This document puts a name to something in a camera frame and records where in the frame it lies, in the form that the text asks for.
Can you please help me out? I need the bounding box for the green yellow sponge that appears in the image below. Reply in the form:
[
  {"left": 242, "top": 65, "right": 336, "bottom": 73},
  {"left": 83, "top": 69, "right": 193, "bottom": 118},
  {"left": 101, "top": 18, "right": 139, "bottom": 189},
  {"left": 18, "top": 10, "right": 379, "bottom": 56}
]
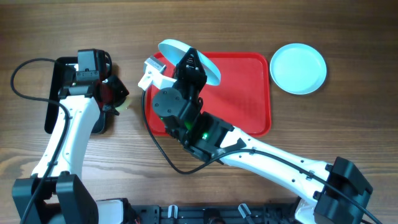
[{"left": 115, "top": 97, "right": 131, "bottom": 113}]

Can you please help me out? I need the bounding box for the light blue plate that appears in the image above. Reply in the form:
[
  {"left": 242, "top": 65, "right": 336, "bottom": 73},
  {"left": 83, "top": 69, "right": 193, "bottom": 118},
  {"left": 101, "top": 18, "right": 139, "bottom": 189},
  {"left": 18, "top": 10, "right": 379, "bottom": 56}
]
[
  {"left": 269, "top": 43, "right": 327, "bottom": 95},
  {"left": 158, "top": 39, "right": 221, "bottom": 86}
]

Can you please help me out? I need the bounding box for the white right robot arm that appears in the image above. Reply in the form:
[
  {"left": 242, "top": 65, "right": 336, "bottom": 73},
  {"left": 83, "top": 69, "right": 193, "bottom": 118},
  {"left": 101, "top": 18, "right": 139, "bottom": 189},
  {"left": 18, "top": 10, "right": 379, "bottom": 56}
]
[{"left": 152, "top": 44, "right": 373, "bottom": 223}]

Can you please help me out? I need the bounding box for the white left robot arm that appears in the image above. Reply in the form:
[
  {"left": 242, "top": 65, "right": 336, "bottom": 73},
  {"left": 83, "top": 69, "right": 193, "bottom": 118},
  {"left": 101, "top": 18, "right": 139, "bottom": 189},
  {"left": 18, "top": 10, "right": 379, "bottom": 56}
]
[{"left": 12, "top": 75, "right": 134, "bottom": 223}]

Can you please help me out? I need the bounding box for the black water tray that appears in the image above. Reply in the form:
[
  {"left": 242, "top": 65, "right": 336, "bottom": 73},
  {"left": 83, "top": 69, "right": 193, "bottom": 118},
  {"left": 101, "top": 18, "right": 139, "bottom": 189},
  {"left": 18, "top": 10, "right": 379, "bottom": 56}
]
[{"left": 44, "top": 56, "right": 108, "bottom": 135}]

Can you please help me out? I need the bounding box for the red plastic tray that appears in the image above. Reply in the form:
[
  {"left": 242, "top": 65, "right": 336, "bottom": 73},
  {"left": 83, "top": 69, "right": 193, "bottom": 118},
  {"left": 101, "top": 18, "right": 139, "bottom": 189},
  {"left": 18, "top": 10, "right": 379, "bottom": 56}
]
[{"left": 144, "top": 51, "right": 272, "bottom": 138}]

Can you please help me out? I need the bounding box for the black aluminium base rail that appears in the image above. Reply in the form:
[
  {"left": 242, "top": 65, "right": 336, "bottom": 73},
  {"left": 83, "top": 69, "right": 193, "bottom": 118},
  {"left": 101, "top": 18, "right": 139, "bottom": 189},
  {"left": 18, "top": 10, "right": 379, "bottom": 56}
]
[{"left": 132, "top": 203, "right": 298, "bottom": 224}]

